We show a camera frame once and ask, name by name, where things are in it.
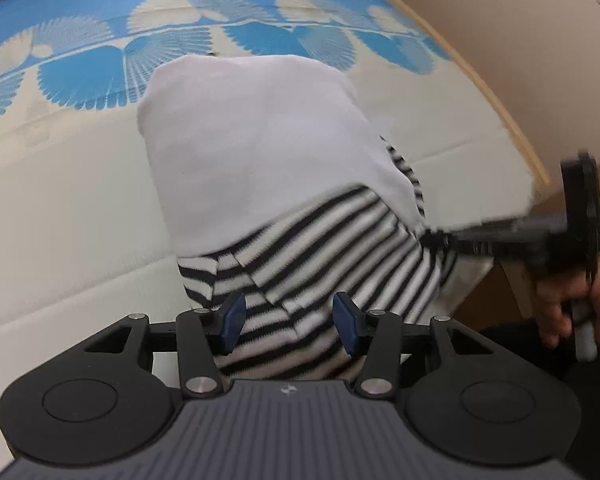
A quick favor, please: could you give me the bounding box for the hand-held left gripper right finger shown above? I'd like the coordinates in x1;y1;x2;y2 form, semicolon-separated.
332;292;496;401

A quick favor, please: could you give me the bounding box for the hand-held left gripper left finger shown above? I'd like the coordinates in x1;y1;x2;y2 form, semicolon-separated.
82;292;247;401

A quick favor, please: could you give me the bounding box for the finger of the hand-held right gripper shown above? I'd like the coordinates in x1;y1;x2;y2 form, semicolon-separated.
422;215;567;262

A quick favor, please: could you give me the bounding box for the black white striped hoodie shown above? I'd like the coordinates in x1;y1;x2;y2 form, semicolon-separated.
137;55;496;381

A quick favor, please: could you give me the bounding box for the blue white printed bedsheet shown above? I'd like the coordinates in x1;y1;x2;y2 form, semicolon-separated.
0;0;536;396

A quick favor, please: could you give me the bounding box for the wooden bed frame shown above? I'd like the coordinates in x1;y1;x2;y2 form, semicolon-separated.
335;0;551;186

